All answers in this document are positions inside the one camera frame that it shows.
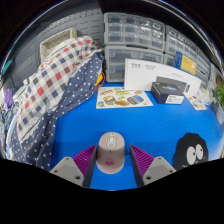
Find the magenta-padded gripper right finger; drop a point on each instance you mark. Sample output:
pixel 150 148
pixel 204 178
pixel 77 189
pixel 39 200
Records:
pixel 156 168

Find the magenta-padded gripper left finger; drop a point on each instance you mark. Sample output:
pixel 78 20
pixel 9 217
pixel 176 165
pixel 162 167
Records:
pixel 69 168

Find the pink beige computer mouse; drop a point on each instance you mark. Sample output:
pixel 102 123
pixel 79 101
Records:
pixel 110 153

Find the black fuzzy-shaped eyed mouse pad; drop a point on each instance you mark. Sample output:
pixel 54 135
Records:
pixel 181 146

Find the small sticker sheet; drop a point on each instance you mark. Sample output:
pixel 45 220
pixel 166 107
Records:
pixel 196 103

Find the small dark blue box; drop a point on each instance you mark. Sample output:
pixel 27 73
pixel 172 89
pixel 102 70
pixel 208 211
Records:
pixel 165 91

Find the large food sticker sheet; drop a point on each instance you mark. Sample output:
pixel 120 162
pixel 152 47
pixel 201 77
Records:
pixel 123 98

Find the navy polka dot cloth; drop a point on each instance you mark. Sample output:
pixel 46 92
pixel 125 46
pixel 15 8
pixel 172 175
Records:
pixel 78 90

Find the clear plastic bag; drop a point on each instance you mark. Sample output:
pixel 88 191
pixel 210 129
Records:
pixel 204 96

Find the red blue checkered cloth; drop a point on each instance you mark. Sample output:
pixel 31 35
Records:
pixel 50 83

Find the purple object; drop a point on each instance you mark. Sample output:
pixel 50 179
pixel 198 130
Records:
pixel 8 98

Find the yellow object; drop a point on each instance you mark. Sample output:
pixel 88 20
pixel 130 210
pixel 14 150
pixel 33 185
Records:
pixel 100 80

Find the long white keyboard box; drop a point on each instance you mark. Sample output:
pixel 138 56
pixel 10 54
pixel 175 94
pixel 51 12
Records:
pixel 140 75

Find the green leafy plant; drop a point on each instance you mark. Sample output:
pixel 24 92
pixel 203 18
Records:
pixel 219 96

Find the yellow and blue box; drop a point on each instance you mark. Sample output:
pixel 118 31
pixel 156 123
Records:
pixel 187 64

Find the grey tall drawer cabinet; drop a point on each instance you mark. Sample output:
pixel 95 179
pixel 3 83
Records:
pixel 204 68

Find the teal bin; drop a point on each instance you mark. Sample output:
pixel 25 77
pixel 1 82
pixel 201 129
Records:
pixel 6 67

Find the white woven basket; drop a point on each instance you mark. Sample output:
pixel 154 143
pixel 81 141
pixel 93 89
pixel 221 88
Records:
pixel 55 41

